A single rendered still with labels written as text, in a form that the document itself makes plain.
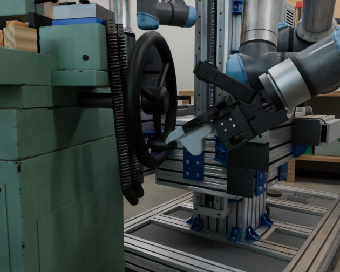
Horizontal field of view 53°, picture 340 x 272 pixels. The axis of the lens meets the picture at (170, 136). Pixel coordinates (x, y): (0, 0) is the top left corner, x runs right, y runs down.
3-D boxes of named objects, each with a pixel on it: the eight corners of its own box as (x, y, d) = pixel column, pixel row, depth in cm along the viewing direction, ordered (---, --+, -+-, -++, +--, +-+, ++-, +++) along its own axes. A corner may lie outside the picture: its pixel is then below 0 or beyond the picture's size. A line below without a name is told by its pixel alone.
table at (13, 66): (15, 82, 44) (13, 34, 43) (-152, 84, 52) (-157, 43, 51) (158, 88, 102) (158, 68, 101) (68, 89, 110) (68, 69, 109)
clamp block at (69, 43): (99, 70, 65) (97, 21, 64) (38, 71, 69) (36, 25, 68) (129, 74, 79) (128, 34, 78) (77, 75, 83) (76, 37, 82)
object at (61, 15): (96, 23, 66) (95, -7, 65) (47, 26, 69) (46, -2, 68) (123, 34, 78) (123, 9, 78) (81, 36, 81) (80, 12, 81)
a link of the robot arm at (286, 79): (290, 55, 52) (287, 60, 60) (262, 71, 54) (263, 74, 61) (313, 98, 52) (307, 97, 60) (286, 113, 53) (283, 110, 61)
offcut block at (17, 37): (26, 54, 65) (25, 31, 65) (38, 53, 63) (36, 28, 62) (4, 52, 62) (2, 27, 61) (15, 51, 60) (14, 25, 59)
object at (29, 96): (23, 108, 59) (22, 85, 59) (-70, 107, 65) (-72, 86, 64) (119, 102, 97) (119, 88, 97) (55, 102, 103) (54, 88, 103)
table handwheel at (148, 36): (166, 0, 70) (188, 99, 92) (79, 7, 75) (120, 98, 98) (129, 104, 53) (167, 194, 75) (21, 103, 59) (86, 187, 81)
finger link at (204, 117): (183, 134, 58) (229, 109, 55) (178, 126, 58) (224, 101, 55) (189, 131, 62) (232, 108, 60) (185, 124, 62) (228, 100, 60)
